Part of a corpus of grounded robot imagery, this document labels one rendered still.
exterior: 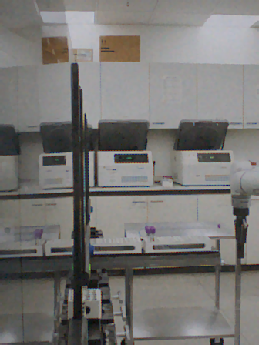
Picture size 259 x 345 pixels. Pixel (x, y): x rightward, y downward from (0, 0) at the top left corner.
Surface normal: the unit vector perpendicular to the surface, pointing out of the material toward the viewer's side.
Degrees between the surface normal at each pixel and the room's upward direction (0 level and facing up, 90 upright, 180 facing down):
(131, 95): 90
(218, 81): 90
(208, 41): 90
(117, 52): 90
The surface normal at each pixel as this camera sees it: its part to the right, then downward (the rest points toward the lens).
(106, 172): 0.10, 0.05
